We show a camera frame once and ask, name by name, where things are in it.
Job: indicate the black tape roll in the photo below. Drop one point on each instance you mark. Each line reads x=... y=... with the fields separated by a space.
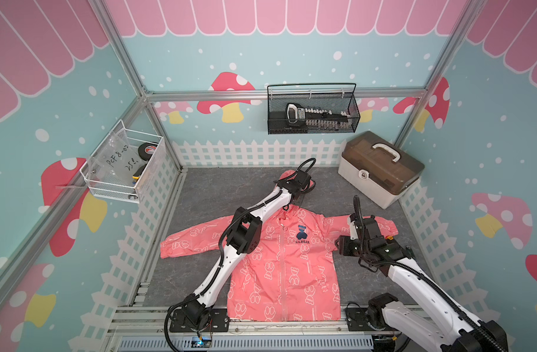
x=147 y=150

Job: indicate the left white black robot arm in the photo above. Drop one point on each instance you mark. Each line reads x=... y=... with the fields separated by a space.
x=240 y=238

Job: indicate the white wire basket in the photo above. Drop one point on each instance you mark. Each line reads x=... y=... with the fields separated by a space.
x=137 y=191

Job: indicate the clear plastic labelled bag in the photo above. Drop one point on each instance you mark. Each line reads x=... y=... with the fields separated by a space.
x=115 y=162

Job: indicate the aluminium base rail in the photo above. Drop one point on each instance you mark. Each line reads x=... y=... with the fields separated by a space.
x=142 y=329

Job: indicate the pink child rain jacket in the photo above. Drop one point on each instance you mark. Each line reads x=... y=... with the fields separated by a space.
x=290 y=276

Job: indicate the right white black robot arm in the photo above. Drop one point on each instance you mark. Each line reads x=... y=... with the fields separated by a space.
x=449 y=326

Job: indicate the socket wrench set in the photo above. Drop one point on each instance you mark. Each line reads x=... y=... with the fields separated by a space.
x=316 y=119

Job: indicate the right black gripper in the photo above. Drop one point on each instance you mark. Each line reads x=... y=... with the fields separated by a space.
x=342 y=246

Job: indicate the yellow black tool in basket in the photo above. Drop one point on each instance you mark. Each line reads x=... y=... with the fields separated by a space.
x=136 y=176

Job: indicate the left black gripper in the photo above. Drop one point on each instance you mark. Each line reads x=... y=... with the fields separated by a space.
x=300 y=198

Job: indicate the white brown storage toolbox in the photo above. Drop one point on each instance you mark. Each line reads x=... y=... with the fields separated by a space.
x=378 y=169

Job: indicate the black wire mesh basket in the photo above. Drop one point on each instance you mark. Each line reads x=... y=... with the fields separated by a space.
x=332 y=96

